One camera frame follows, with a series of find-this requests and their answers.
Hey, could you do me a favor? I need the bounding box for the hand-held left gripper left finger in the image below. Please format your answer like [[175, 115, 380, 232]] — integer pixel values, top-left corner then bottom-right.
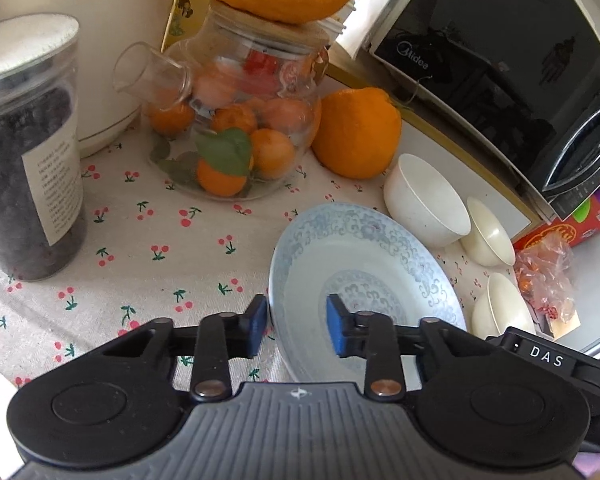
[[102, 294, 271, 404]]

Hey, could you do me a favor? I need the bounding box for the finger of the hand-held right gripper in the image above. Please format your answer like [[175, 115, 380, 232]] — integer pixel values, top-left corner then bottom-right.
[[484, 326, 581, 377]]

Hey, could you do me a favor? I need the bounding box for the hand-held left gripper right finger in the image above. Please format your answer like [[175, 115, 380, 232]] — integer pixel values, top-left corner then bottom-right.
[[326, 293, 486, 404]]

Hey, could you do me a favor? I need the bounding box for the small white bowl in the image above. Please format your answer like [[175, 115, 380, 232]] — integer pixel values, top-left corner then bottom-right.
[[471, 272, 538, 337]]

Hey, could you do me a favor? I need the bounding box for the blue patterned plate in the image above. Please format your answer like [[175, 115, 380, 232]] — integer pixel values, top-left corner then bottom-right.
[[268, 202, 467, 383]]

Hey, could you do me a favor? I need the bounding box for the white and blue carton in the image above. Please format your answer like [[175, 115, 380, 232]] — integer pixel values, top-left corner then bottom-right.
[[535, 305, 583, 341]]

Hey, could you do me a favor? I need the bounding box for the clear plastic bag of fruit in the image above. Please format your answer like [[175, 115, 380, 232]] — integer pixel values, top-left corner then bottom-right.
[[514, 235, 581, 326]]

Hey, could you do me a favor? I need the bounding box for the cherry print tablecloth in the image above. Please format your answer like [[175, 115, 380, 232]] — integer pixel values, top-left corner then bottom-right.
[[0, 110, 536, 461]]

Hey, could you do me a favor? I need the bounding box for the red gift box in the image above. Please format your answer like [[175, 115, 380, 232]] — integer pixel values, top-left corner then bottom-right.
[[512, 180, 600, 261]]

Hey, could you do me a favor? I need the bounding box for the medium white bowl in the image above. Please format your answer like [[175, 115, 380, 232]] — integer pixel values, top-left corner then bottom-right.
[[460, 196, 517, 267]]

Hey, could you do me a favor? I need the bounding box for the large white bowl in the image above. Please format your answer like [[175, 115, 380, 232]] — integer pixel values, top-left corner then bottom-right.
[[383, 153, 472, 248]]

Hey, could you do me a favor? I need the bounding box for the pile of small oranges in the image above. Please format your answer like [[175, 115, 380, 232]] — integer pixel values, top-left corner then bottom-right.
[[147, 50, 317, 199]]

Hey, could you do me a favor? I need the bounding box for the white gold-trimmed box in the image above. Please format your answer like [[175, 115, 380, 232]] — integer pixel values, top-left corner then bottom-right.
[[325, 60, 543, 241]]

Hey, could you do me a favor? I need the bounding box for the glass teapot with cork lid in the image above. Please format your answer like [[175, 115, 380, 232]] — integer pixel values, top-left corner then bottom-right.
[[112, 0, 331, 202]]

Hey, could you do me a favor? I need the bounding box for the clear jar of dark berries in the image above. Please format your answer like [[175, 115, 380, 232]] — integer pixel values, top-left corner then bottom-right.
[[0, 14, 88, 282]]

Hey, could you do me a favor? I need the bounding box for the black microwave oven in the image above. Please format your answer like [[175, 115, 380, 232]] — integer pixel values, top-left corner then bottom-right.
[[367, 0, 600, 221]]

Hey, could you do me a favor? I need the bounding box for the yellow illustrated box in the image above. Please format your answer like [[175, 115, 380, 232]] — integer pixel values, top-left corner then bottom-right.
[[161, 0, 216, 53]]

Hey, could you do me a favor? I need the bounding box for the white rice cooker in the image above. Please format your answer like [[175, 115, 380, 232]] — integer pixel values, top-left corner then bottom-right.
[[0, 0, 191, 158]]

